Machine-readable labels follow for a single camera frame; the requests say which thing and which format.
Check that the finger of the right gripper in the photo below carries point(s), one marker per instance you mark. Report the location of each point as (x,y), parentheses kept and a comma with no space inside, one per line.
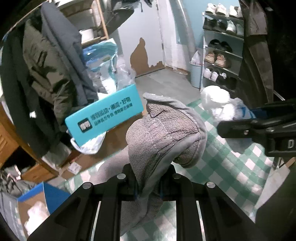
(248,128)
(263,113)

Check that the grey towel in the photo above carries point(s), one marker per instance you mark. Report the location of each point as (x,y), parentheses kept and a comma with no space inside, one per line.
(169,132)

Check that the brown hanging coat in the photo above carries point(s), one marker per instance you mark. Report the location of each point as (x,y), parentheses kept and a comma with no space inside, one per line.
(256,72)

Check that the green checkered tablecloth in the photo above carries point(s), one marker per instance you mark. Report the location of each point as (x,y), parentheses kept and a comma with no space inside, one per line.
(241,176)

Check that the light blue trash bin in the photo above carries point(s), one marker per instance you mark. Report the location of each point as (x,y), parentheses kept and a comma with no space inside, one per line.
(195,75)

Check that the metal shoe rack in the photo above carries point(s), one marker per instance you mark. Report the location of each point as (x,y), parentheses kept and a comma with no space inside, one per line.
(223,40)

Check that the blue white plastic bag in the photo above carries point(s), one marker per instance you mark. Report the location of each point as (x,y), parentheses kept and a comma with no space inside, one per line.
(106,69)

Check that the teal shoe box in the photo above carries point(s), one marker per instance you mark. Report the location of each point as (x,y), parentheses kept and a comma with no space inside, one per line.
(104,114)

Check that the white bag under teal box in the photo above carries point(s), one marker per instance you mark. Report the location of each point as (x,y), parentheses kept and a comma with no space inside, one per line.
(91,147)

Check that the dark hanging jacket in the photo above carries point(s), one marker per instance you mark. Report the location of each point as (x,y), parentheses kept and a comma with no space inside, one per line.
(44,77)

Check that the white plastic wrap bundle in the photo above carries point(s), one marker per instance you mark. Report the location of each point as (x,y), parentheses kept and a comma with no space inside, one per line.
(37,214)

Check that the blue cardboard box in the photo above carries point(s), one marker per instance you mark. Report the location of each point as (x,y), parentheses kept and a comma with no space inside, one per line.
(51,196)

